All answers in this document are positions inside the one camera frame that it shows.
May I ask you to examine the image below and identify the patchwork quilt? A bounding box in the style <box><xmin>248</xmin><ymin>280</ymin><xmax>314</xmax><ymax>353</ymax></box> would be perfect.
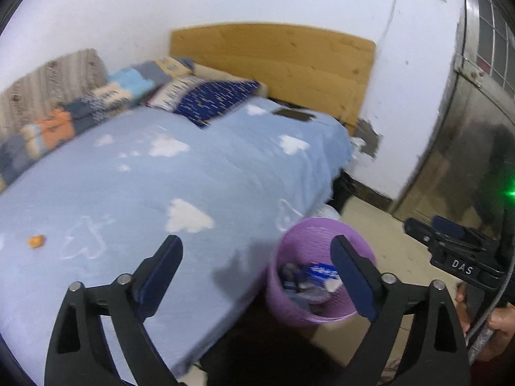
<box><xmin>0</xmin><ymin>57</ymin><xmax>196</xmax><ymax>188</ymax></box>

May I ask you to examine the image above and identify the striped beige pillow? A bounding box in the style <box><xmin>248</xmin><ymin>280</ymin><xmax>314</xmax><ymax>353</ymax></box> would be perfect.
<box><xmin>0</xmin><ymin>48</ymin><xmax>109</xmax><ymax>141</ymax></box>

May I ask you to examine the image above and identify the long blue carton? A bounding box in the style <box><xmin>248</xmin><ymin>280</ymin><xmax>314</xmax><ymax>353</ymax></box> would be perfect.
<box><xmin>300</xmin><ymin>263</ymin><xmax>342</xmax><ymax>290</ymax></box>

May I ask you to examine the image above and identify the wooden headboard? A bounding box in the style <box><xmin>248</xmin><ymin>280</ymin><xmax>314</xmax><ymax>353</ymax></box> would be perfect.
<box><xmin>169</xmin><ymin>23</ymin><xmax>377</xmax><ymax>135</ymax></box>

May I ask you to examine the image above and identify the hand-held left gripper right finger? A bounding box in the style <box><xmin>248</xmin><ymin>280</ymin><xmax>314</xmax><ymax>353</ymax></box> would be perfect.
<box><xmin>330</xmin><ymin>234</ymin><xmax>471</xmax><ymax>386</ymax></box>

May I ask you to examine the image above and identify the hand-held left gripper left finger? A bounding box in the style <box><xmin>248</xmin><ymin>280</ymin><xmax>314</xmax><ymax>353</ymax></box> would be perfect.
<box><xmin>44</xmin><ymin>234</ymin><xmax>183</xmax><ymax>386</ymax></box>

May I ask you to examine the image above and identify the light blue cloud bed sheet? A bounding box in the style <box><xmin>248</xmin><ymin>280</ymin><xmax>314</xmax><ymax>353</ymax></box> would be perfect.
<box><xmin>0</xmin><ymin>96</ymin><xmax>355</xmax><ymax>382</ymax></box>

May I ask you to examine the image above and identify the black phone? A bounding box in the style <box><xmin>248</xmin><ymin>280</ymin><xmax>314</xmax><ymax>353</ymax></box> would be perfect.
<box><xmin>273</xmin><ymin>107</ymin><xmax>314</xmax><ymax>122</ymax></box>

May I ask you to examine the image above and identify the light patterned pillow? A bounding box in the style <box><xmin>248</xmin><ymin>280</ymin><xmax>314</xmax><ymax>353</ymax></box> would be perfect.
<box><xmin>145</xmin><ymin>74</ymin><xmax>210</xmax><ymax>111</ymax></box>

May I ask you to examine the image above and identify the white plastic bag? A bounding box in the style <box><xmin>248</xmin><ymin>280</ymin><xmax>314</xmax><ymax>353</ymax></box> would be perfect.
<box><xmin>318</xmin><ymin>205</ymin><xmax>342</xmax><ymax>222</ymax></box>

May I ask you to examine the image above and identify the navy dotted pillow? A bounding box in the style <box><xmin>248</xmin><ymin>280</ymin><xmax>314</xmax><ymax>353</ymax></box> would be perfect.
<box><xmin>173</xmin><ymin>80</ymin><xmax>262</xmax><ymax>127</ymax></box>

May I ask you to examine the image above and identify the purple waste basket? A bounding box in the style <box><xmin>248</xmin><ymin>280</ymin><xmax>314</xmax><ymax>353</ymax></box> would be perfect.
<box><xmin>266</xmin><ymin>217</ymin><xmax>379</xmax><ymax>328</ymax></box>

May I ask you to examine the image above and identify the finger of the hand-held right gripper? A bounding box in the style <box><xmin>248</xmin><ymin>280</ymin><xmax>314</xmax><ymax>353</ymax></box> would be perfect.
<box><xmin>432</xmin><ymin>215</ymin><xmax>477</xmax><ymax>244</ymax></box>
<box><xmin>403</xmin><ymin>217</ymin><xmax>443</xmax><ymax>252</ymax></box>

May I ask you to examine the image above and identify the white wall cable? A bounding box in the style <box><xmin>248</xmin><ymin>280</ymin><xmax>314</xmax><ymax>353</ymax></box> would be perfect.
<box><xmin>378</xmin><ymin>0</ymin><xmax>403</xmax><ymax>49</ymax></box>

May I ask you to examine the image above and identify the person's right hand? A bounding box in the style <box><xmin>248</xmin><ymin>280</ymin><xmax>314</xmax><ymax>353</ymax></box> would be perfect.
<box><xmin>454</xmin><ymin>283</ymin><xmax>515</xmax><ymax>363</ymax></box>

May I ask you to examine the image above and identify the grey braided cable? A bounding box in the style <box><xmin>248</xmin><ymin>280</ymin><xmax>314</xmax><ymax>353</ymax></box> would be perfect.
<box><xmin>467</xmin><ymin>257</ymin><xmax>515</xmax><ymax>366</ymax></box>

